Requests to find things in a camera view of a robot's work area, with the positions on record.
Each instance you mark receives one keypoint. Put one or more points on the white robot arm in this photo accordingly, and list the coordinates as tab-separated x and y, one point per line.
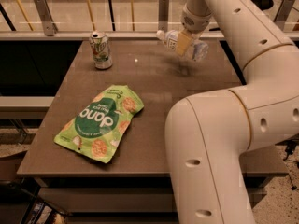
206	133

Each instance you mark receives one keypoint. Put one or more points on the grey table drawer unit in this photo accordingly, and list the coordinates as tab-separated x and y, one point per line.
112	199

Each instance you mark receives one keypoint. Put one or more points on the clear blue plastic bottle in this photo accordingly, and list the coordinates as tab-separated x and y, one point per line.
196	52

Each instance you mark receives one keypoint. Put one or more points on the green snack bag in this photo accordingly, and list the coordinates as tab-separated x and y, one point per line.
97	130

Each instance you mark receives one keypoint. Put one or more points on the green soda can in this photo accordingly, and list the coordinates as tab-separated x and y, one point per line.
99	43

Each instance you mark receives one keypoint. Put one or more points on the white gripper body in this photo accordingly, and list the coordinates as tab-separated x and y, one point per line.
193	21

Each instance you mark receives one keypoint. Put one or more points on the glass railing with metal posts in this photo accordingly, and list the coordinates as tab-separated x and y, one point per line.
78	18

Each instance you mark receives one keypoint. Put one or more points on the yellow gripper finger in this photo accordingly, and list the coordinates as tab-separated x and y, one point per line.
183	42

